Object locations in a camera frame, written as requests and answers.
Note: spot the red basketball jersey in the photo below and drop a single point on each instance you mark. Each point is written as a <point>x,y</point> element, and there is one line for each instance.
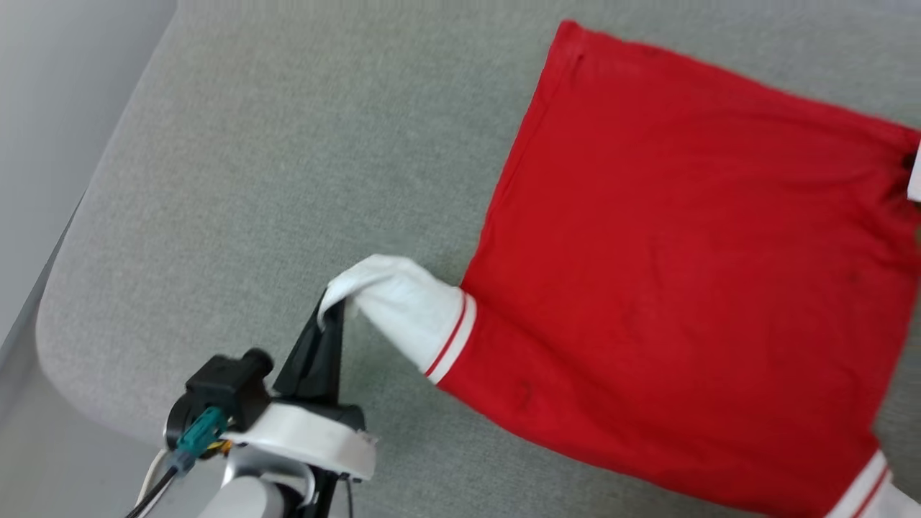
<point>683,252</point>

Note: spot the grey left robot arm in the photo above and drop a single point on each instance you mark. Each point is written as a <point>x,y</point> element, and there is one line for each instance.
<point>252,496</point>

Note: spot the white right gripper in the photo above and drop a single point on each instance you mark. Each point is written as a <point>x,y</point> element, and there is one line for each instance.
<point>916,173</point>

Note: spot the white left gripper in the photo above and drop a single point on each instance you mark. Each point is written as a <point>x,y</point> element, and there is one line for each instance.
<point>302,435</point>

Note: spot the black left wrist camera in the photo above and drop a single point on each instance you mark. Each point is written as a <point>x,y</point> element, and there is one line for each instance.
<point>227,388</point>

